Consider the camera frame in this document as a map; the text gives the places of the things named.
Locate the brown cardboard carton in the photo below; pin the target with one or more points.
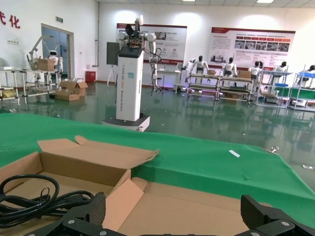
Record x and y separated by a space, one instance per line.
44 64

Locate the green exit sign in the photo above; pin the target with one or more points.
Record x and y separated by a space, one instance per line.
59 19

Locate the white tubular crane frame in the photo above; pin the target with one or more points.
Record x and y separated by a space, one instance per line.
34 49

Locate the red bin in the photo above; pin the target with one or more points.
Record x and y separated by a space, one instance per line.
90 76

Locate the open cardboard carton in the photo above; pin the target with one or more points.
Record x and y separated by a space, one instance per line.
77 87

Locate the open brown cardboard box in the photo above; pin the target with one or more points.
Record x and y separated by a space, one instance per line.
184 209
86 164

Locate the white wall pipe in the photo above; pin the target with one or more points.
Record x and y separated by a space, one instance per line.
97 32

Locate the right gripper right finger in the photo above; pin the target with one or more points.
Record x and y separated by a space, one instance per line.
256 214

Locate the small white humanoid robot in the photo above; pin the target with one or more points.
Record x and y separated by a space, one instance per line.
54 61

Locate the white pipe-frame work table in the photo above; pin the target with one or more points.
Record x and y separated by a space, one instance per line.
37 81

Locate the blue glass door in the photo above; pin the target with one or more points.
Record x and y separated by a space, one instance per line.
62 54

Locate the black panel on tripod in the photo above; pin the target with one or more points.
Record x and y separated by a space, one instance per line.
112 52

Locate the red-framed display board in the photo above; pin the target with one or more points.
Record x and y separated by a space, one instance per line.
172 46
253 46

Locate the white tape strip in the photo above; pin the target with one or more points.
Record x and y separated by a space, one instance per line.
234 153

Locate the flat closed cardboard carton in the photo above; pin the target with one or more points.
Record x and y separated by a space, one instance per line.
66 94

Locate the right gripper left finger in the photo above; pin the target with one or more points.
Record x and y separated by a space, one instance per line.
96 211

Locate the silver metal clip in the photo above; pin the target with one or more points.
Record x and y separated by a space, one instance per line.
308 167
275 149

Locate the green table cloth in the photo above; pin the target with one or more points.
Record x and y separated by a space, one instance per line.
197 159

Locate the pipe-frame work rack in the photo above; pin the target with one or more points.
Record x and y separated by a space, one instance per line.
235 88
273 98
302 96
203 84

